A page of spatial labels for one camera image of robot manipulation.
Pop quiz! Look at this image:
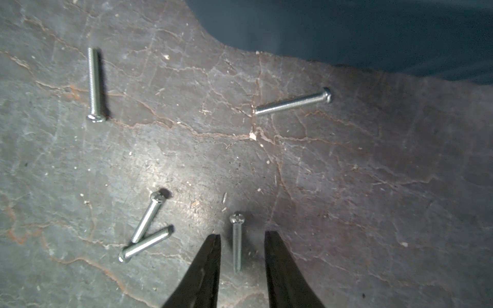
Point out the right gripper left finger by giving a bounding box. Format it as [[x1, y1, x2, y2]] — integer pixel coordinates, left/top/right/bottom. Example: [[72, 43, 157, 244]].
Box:
[[164, 234, 222, 307]]

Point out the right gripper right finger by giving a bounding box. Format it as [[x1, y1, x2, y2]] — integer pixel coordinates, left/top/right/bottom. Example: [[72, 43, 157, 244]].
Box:
[[264, 231, 324, 307]]

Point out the teal plastic storage box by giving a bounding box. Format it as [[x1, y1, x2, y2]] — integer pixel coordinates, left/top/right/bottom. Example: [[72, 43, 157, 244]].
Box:
[[188, 1, 492, 85]]

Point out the silver screw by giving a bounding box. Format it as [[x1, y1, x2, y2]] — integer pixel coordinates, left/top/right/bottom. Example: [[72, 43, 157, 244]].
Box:
[[254, 87, 331, 116], [118, 225, 175, 263], [130, 191, 166, 244], [229, 213, 245, 273], [87, 47, 106, 123]]

